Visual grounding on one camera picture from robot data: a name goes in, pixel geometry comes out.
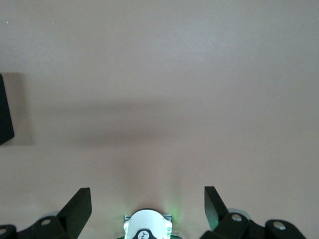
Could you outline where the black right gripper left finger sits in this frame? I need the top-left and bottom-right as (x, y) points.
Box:
(0, 187), (93, 239)

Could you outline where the black plastic box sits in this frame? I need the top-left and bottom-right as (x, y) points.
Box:
(0, 73), (15, 147)

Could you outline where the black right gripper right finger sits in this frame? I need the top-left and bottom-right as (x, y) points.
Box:
(200, 186), (308, 239)

